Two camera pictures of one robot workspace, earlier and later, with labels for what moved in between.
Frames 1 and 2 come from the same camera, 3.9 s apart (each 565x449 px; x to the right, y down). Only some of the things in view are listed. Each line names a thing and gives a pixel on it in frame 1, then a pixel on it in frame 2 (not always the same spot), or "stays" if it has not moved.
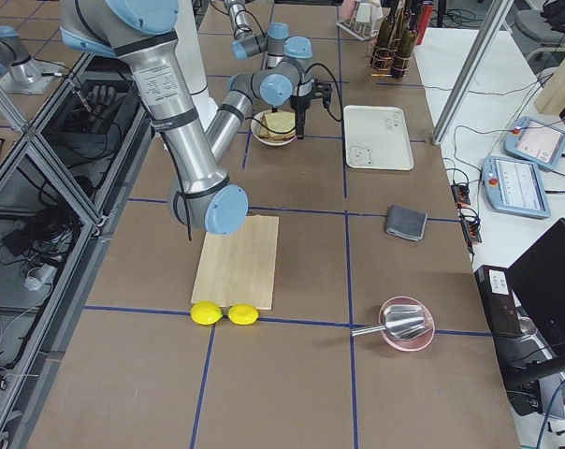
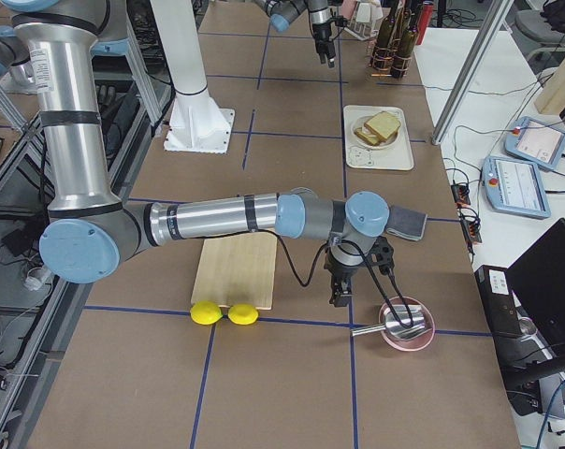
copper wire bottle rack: [384, 61] stays
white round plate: [254, 128] to [385, 144]
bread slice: [281, 122] to [383, 125]
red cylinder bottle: [426, 15] stays
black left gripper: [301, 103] to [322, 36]
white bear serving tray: [377, 137] stays
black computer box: [498, 300] stays
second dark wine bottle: [404, 48] stays
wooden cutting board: [238, 267] stays
